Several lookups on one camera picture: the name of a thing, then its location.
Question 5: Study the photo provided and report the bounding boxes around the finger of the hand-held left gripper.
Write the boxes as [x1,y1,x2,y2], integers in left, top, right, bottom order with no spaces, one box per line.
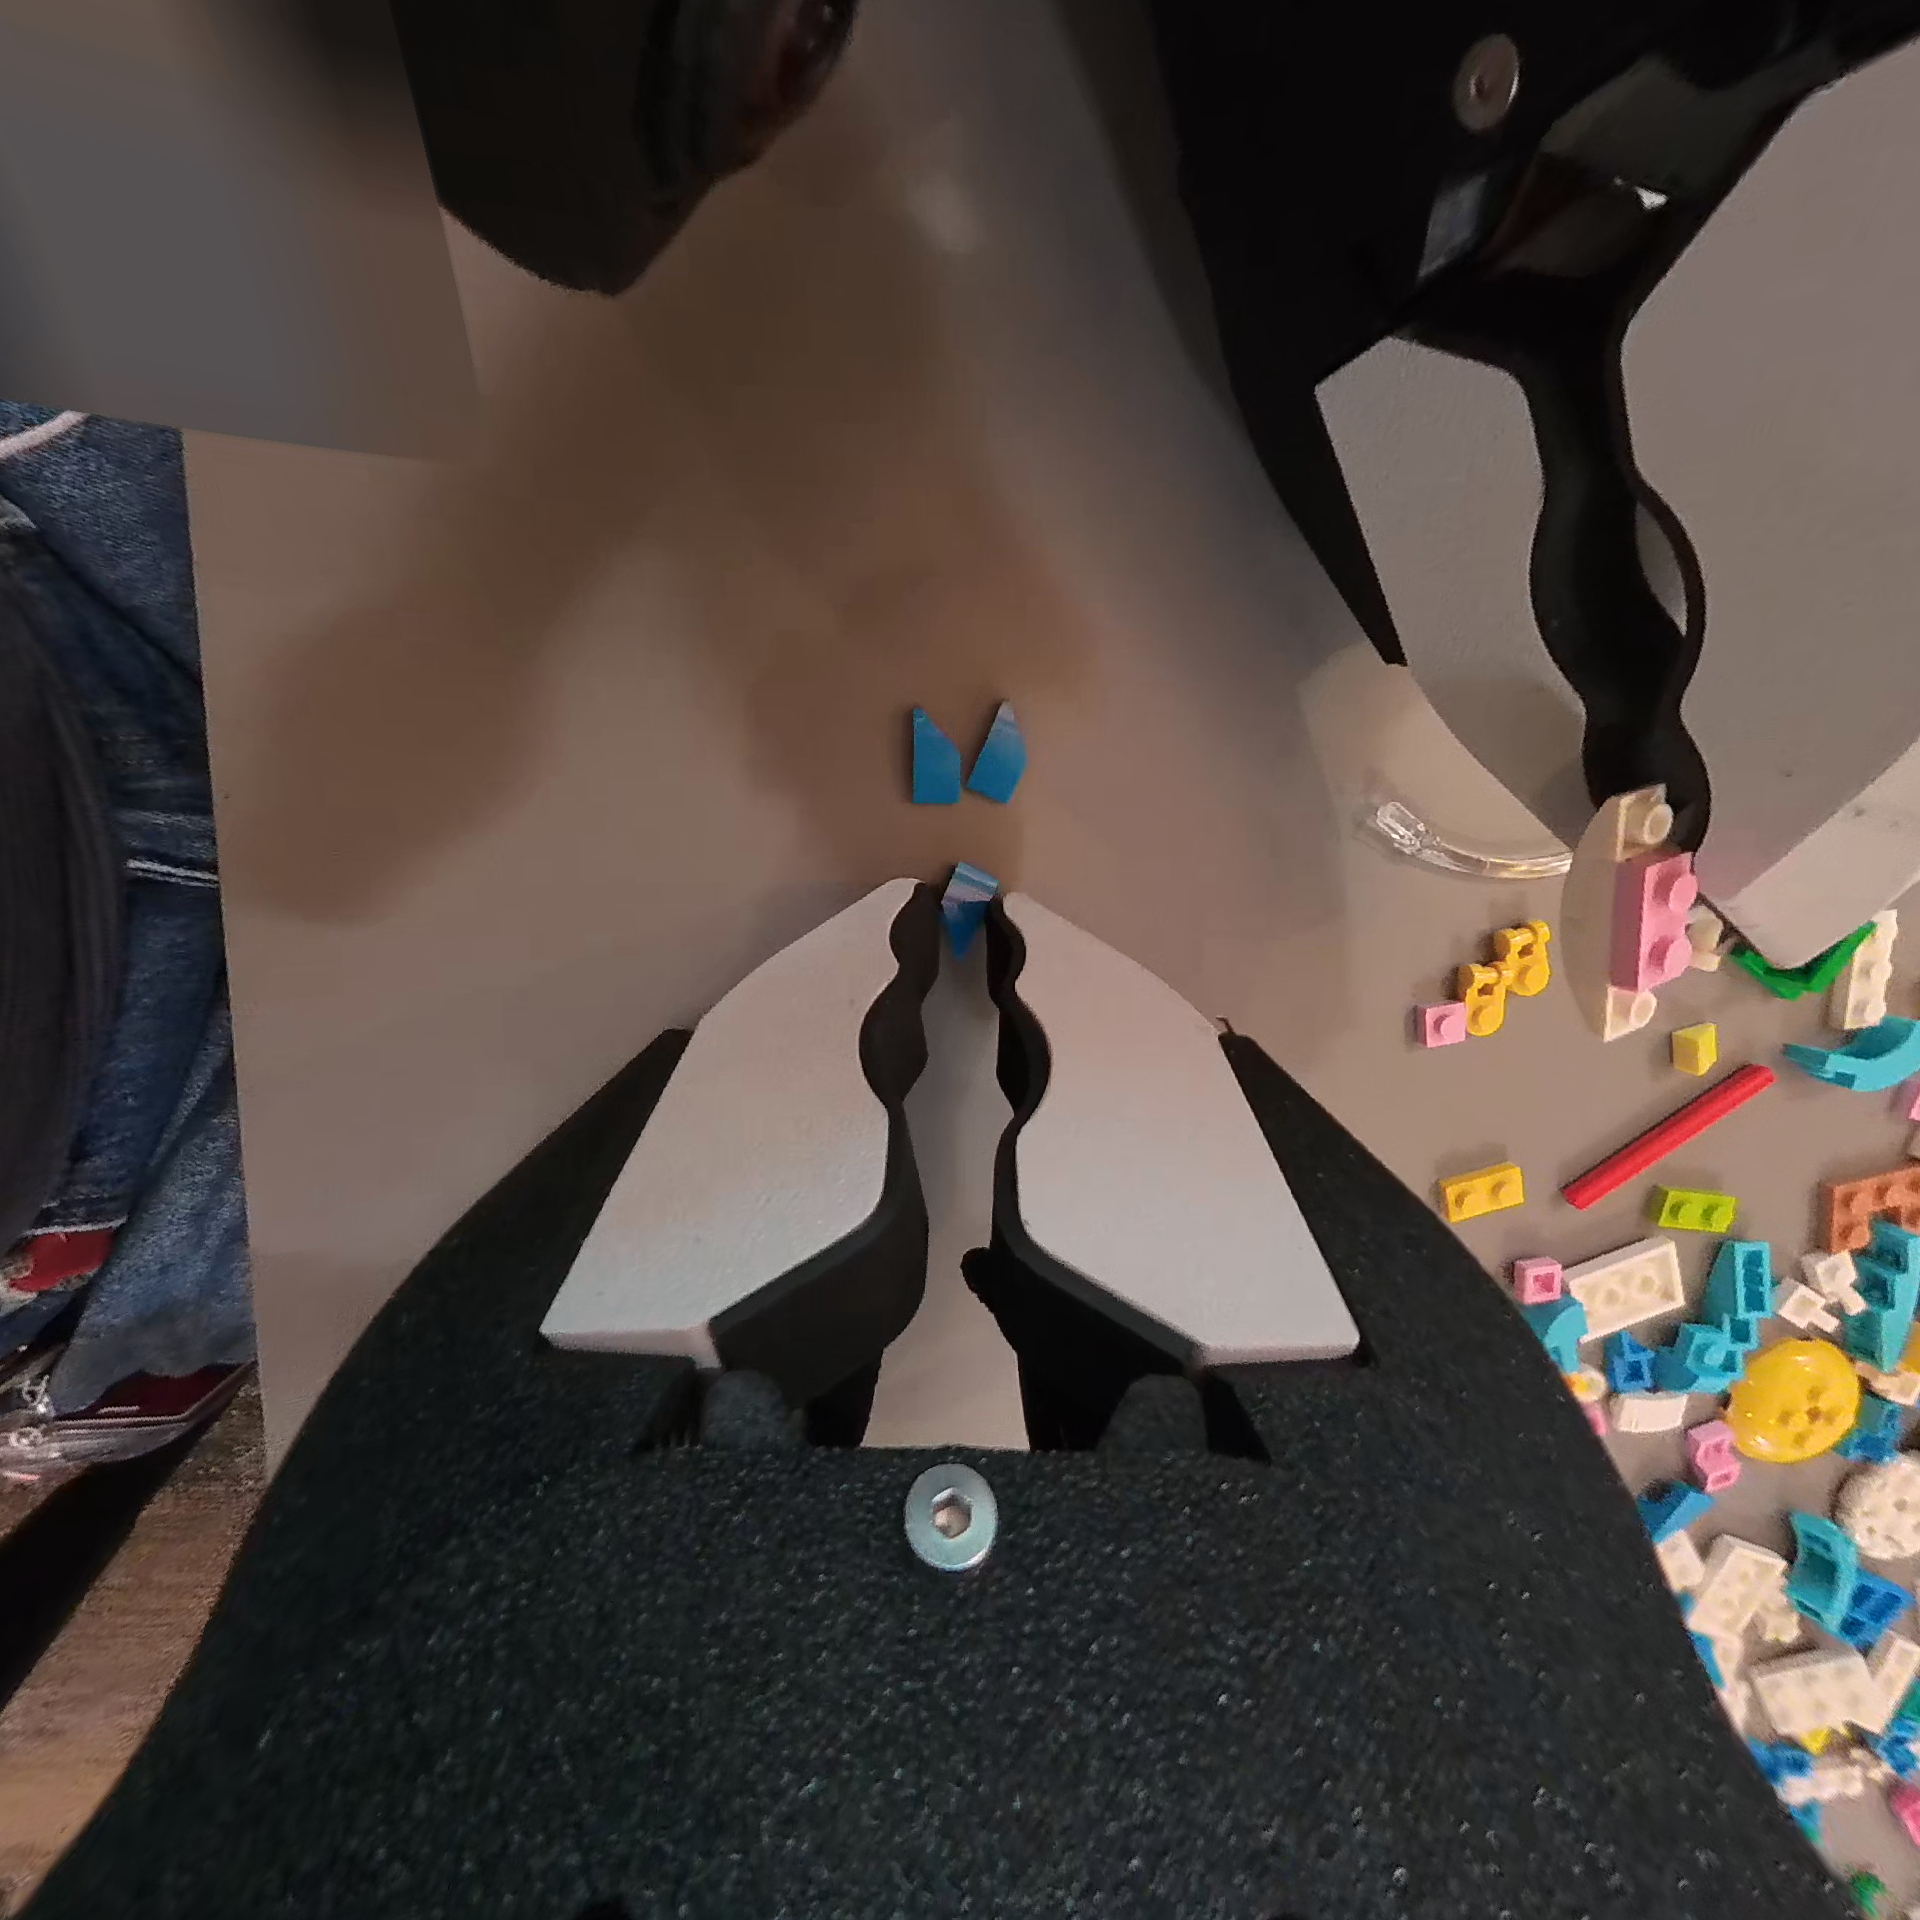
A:
[1627,29,1920,970]
[1317,322,1670,853]

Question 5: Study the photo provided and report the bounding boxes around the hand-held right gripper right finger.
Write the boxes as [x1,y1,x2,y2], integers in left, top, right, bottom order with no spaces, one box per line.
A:
[961,892,1360,1450]

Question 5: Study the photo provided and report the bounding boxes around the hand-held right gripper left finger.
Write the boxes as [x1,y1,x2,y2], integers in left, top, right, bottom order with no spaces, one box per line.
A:
[538,881,941,1450]

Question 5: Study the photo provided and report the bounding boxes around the pink and white lego assembly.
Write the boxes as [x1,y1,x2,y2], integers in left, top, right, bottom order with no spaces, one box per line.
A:
[1559,784,1728,1047]

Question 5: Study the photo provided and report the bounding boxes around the clear curved lego piece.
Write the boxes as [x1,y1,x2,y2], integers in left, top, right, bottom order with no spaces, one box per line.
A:
[1358,800,1574,879]

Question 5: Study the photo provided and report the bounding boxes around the yellow lego piece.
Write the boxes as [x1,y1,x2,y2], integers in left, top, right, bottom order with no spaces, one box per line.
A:
[1456,919,1557,1037]

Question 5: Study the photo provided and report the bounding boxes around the white lego plate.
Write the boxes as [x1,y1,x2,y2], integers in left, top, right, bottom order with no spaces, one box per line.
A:
[1826,912,1904,1032]

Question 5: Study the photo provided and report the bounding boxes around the green lego piece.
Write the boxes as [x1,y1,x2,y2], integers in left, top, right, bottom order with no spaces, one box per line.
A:
[1725,920,1877,1000]

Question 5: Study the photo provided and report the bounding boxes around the pile of assorted lego bricks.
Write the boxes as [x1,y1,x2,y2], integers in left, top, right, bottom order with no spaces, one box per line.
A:
[1511,1161,1920,1913]

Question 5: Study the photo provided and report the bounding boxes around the red lego rod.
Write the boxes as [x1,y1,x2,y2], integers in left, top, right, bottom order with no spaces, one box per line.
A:
[1559,1063,1775,1212]

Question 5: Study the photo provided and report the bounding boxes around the turquoise curved lego piece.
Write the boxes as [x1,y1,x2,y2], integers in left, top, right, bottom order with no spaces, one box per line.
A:
[1783,1014,1920,1095]

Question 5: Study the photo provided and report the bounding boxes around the person's blue jeans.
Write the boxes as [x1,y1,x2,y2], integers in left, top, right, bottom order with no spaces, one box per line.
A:
[0,402,261,1501]

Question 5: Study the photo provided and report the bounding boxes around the dark cloth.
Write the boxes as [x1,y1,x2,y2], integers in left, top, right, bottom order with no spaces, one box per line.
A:
[0,546,125,1255]

